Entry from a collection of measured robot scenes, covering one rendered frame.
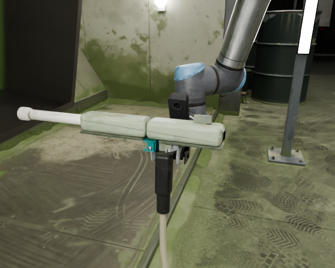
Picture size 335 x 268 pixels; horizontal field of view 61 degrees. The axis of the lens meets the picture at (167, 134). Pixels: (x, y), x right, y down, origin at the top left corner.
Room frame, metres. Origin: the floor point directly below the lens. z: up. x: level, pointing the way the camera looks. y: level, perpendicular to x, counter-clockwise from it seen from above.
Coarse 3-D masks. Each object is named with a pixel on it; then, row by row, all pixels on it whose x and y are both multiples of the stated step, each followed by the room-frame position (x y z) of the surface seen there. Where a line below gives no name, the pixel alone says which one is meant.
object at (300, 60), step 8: (296, 56) 1.56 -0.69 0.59; (304, 56) 1.53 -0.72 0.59; (296, 64) 1.54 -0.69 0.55; (304, 64) 1.53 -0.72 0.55; (296, 72) 1.54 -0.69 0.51; (296, 80) 1.54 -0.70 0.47; (296, 88) 1.53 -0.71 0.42; (296, 96) 1.53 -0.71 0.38; (288, 104) 1.58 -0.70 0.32; (296, 104) 1.53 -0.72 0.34; (288, 112) 1.54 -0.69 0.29; (296, 112) 1.53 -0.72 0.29; (288, 120) 1.54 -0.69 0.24; (288, 128) 1.54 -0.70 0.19; (288, 136) 1.53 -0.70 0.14; (288, 144) 1.53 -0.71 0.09; (288, 152) 1.53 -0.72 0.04
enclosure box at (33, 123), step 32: (0, 0) 1.08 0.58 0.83; (32, 0) 1.06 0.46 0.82; (64, 0) 1.03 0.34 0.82; (0, 32) 1.08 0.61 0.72; (32, 32) 1.06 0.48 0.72; (64, 32) 1.04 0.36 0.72; (0, 64) 1.09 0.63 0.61; (32, 64) 1.06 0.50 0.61; (64, 64) 1.04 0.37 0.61; (0, 96) 0.99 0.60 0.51; (32, 96) 1.05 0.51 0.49; (64, 96) 1.04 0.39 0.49; (0, 128) 0.75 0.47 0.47
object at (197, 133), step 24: (48, 120) 0.62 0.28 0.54; (72, 120) 0.60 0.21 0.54; (96, 120) 0.57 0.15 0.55; (120, 120) 0.55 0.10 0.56; (144, 120) 0.55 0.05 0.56; (168, 120) 0.54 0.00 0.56; (168, 144) 0.52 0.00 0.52; (192, 144) 0.51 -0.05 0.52; (216, 144) 0.49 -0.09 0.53; (168, 168) 0.52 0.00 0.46; (168, 192) 0.52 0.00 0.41
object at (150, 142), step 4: (144, 140) 0.54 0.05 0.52; (148, 140) 0.54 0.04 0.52; (152, 140) 0.54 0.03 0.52; (156, 140) 0.54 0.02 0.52; (148, 144) 0.53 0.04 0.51; (152, 144) 0.53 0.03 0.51; (156, 144) 0.54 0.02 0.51; (144, 148) 0.54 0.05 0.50; (148, 148) 0.54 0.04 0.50; (152, 148) 0.53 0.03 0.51; (156, 148) 0.54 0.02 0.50
